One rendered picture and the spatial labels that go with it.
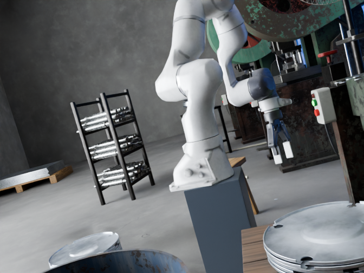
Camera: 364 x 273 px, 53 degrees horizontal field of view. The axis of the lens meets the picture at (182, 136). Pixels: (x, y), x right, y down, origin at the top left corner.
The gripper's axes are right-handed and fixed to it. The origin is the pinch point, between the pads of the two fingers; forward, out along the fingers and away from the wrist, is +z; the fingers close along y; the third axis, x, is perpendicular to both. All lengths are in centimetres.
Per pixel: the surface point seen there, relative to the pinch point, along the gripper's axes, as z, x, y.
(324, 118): -12.2, 20.7, 2.5
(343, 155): 4.0, 22.5, -3.2
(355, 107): -13.3, 31.6, 0.1
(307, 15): -78, -1, -106
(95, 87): -184, -517, -390
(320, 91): -22.4, 21.9, 3.2
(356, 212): 9, 37, 62
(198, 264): 37, -44, 18
